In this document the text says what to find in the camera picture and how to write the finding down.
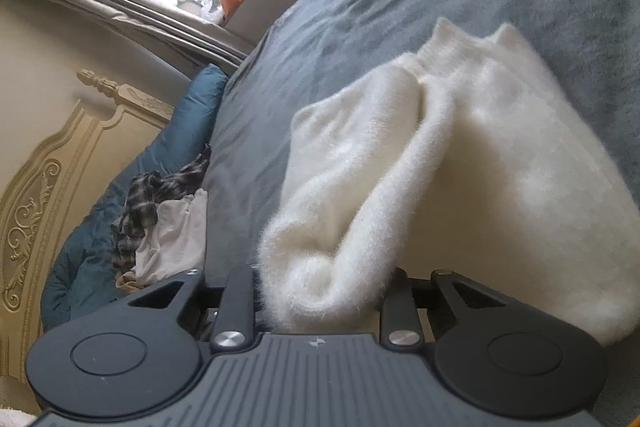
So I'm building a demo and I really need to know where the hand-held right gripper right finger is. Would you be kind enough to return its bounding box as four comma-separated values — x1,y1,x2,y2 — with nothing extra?
377,268,508,350

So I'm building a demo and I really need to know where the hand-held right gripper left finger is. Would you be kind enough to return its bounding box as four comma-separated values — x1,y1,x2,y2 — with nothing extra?
127,264,258,353

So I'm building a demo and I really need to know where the cream fleece sweater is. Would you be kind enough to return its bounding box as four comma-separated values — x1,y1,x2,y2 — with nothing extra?
257,17,640,348

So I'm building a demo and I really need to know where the white shirt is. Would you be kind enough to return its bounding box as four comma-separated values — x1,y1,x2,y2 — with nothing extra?
132,188,208,285

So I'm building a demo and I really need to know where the beige cloth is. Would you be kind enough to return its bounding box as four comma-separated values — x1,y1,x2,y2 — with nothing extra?
115,269,151,298

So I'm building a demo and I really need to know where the plaid shirt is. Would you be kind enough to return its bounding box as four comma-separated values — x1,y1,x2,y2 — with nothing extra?
110,144,212,273

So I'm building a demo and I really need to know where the teal pillow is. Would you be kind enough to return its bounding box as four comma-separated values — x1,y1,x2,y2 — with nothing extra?
40,64,230,333

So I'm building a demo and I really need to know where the cream carved headboard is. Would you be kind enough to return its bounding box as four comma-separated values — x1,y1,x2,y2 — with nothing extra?
0,68,176,388

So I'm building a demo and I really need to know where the grey bed blanket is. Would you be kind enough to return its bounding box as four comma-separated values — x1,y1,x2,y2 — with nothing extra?
202,0,640,288

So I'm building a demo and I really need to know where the beige curtain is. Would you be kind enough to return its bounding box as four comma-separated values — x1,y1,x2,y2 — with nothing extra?
0,0,256,72

